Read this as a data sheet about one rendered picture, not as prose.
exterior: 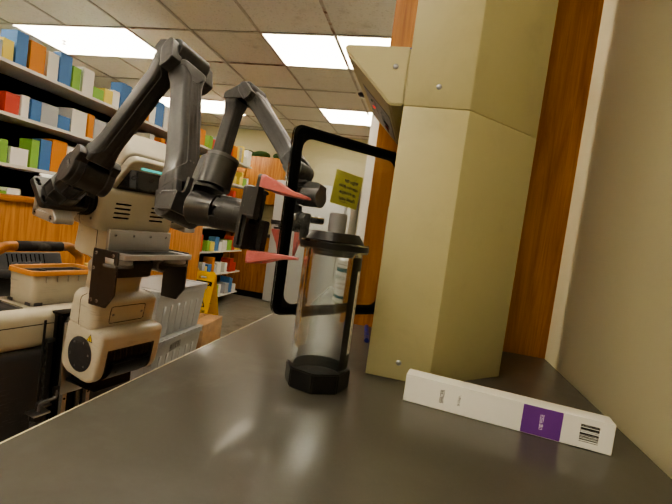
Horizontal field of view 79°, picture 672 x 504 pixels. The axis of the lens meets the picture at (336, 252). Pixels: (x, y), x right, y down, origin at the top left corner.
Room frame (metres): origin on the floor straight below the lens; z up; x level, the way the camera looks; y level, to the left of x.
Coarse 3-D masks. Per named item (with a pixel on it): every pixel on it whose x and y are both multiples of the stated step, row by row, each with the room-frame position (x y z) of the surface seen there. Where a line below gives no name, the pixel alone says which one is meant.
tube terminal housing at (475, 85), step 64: (448, 0) 0.69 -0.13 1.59; (512, 0) 0.72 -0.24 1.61; (448, 64) 0.69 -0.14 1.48; (512, 64) 0.73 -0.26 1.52; (448, 128) 0.69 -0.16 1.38; (512, 128) 0.75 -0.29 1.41; (448, 192) 0.69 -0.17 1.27; (512, 192) 0.76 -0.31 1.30; (384, 256) 0.70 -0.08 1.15; (448, 256) 0.68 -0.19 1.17; (512, 256) 0.78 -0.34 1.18; (384, 320) 0.70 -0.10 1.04; (448, 320) 0.70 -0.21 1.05
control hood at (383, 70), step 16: (352, 48) 0.72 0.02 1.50; (368, 48) 0.72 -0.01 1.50; (384, 48) 0.71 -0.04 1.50; (400, 48) 0.71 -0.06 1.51; (352, 64) 0.77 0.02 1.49; (368, 64) 0.72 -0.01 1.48; (384, 64) 0.71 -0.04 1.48; (400, 64) 0.71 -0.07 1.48; (368, 80) 0.73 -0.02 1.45; (384, 80) 0.71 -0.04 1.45; (400, 80) 0.71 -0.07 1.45; (384, 96) 0.71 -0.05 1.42; (400, 96) 0.71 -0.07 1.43; (400, 112) 0.74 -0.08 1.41; (384, 128) 1.03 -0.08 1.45
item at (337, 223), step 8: (336, 216) 0.62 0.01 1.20; (344, 216) 0.62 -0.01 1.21; (328, 224) 0.63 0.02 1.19; (336, 224) 0.62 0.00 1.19; (344, 224) 0.62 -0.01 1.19; (312, 232) 0.61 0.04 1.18; (320, 232) 0.60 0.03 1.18; (328, 232) 0.60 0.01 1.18; (336, 232) 0.62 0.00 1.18; (344, 232) 0.63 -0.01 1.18; (328, 240) 0.59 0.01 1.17; (336, 240) 0.59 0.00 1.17; (344, 240) 0.59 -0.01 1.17; (352, 240) 0.60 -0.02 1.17; (360, 240) 0.62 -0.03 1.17
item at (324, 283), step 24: (312, 240) 0.59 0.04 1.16; (312, 264) 0.60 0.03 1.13; (336, 264) 0.59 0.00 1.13; (312, 288) 0.59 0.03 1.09; (336, 288) 0.59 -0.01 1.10; (312, 312) 0.59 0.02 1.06; (336, 312) 0.59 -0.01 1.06; (312, 336) 0.59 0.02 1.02; (336, 336) 0.59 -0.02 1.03; (312, 360) 0.59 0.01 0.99; (336, 360) 0.59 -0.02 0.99
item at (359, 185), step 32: (320, 160) 0.87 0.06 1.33; (352, 160) 0.92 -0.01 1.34; (384, 160) 0.97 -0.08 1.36; (320, 192) 0.88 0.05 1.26; (352, 192) 0.93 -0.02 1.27; (384, 192) 0.98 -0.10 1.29; (320, 224) 0.89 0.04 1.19; (352, 224) 0.94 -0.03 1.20; (384, 224) 0.99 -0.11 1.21; (288, 288) 0.85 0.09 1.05
